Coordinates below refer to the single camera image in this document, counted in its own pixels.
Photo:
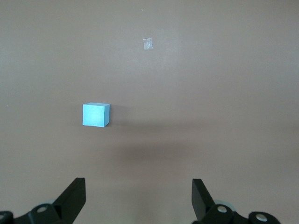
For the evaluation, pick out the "clear tape piece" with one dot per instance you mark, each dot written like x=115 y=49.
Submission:
x=147 y=44

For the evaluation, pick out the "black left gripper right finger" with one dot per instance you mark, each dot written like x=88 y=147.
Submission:
x=205 y=205

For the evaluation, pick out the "light blue foam block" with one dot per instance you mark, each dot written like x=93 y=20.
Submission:
x=95 y=115

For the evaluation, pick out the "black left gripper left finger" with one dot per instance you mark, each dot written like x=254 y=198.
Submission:
x=67 y=205

